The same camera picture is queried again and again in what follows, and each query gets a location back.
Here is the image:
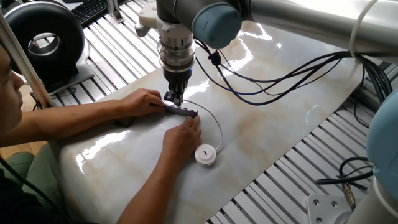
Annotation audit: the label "aluminium frame post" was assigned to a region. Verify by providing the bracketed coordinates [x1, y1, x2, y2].
[0, 12, 53, 108]

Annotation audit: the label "dark grey USB docking station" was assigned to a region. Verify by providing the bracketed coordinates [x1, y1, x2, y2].
[164, 104, 199, 119]

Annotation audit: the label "white cable tie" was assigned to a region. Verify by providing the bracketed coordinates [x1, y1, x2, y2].
[348, 0, 379, 60]

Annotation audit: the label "person's right hand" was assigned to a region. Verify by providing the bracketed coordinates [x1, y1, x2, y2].
[162, 115, 203, 162]

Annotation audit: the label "person's left hand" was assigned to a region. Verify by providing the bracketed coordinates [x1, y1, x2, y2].
[119, 88, 166, 118]

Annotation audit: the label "grey device base plate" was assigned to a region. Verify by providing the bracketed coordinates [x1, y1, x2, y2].
[46, 60, 96, 96]

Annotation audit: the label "white round USB hub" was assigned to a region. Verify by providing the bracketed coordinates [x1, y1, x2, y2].
[182, 99, 224, 167]

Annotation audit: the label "metal cable connector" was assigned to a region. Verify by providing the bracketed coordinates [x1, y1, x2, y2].
[341, 182, 357, 212]

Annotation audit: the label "black keyboard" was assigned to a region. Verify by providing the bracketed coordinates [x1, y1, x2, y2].
[70, 0, 109, 27]

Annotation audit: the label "green trousers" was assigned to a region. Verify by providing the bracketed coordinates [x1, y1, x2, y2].
[0, 144, 68, 212]

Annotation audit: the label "thin black cable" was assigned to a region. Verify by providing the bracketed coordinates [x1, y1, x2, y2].
[29, 88, 47, 113]

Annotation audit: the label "person's left forearm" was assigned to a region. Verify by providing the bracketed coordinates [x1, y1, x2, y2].
[0, 99, 125, 149]

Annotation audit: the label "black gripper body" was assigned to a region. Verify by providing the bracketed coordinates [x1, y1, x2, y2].
[163, 67, 192, 93]

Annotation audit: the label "black looping base cable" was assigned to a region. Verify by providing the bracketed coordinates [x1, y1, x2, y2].
[314, 156, 374, 191]

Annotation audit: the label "thin black cord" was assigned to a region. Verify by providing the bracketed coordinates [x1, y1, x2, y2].
[0, 156, 72, 224]

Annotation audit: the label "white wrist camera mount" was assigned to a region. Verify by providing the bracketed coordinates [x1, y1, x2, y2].
[135, 0, 195, 47]

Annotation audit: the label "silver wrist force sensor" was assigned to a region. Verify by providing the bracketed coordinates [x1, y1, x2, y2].
[157, 37, 197, 74]

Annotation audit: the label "black shirt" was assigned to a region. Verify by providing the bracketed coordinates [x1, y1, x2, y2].
[0, 169, 73, 224]

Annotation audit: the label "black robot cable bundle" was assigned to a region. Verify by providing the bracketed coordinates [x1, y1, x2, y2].
[194, 39, 394, 128]

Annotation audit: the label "person's head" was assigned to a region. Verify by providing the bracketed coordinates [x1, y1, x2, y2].
[0, 43, 25, 138]

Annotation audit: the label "person's right forearm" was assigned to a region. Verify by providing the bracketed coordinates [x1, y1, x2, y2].
[116, 152, 175, 224]

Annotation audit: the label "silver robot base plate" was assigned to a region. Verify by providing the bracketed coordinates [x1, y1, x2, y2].
[306, 194, 354, 224]

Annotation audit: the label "silver frame bracket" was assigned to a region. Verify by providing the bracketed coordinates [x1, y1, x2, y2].
[105, 0, 125, 24]

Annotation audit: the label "black ring-shaped device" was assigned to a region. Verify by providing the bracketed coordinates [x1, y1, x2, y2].
[4, 0, 86, 85]

